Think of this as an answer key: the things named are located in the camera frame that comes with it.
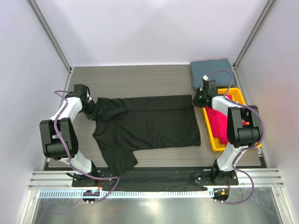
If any black t-shirt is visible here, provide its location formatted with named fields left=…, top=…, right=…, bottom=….
left=93, top=95, right=201, bottom=176

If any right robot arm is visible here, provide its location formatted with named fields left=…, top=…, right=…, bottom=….
left=193, top=79, right=263, bottom=185

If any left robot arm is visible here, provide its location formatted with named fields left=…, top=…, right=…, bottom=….
left=39, top=84, right=100, bottom=186

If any crumpled red t-shirt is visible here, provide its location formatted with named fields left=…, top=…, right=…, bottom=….
left=204, top=93, right=249, bottom=145

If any folded grey-blue t-shirt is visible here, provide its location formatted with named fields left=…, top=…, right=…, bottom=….
left=190, top=58, right=236, bottom=90

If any yellow plastic bin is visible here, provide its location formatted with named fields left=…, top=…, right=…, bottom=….
left=193, top=87, right=263, bottom=151

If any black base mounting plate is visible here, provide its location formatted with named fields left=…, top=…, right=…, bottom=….
left=71, top=166, right=239, bottom=192

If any aluminium front rail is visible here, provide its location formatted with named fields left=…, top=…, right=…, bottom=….
left=28, top=168, right=284, bottom=189

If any slotted grey cable duct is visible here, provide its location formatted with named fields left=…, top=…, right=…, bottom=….
left=39, top=189, right=214, bottom=199

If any right aluminium frame post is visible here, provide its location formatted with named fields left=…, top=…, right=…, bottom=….
left=233, top=0, right=277, bottom=70

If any aluminium frame post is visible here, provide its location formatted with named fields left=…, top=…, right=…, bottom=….
left=27, top=0, right=72, bottom=73
left=233, top=0, right=277, bottom=70

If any left aluminium frame post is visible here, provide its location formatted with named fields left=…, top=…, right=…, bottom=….
left=27, top=0, right=72, bottom=73

